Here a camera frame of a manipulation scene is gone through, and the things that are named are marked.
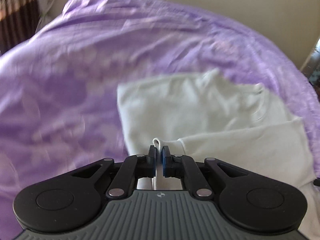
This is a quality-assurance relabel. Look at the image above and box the wooden door frame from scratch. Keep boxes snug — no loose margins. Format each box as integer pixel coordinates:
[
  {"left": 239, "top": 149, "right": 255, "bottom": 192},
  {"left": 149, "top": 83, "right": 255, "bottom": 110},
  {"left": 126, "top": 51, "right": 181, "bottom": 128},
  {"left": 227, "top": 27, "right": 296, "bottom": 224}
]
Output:
[{"left": 300, "top": 38, "right": 320, "bottom": 86}]

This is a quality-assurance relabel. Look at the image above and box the white Nevada sweatshirt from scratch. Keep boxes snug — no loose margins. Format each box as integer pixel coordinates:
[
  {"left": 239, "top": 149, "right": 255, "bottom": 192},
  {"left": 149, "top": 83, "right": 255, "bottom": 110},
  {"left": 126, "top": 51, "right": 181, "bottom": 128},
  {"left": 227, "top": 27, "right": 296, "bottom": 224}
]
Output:
[{"left": 117, "top": 70, "right": 319, "bottom": 239}]

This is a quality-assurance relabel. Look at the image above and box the purple floral bed cover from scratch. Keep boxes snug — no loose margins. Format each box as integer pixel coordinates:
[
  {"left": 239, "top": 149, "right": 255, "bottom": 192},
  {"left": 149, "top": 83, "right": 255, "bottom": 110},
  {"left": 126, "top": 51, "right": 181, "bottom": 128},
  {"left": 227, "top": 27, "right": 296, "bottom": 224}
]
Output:
[{"left": 1, "top": 0, "right": 319, "bottom": 239}]

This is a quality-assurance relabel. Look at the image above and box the brown striped curtain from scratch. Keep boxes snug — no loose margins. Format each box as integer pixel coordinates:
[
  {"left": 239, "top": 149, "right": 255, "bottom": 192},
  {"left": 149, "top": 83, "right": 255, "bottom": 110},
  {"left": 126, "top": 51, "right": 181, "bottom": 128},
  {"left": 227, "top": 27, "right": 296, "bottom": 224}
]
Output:
[{"left": 1, "top": 0, "right": 40, "bottom": 54}]

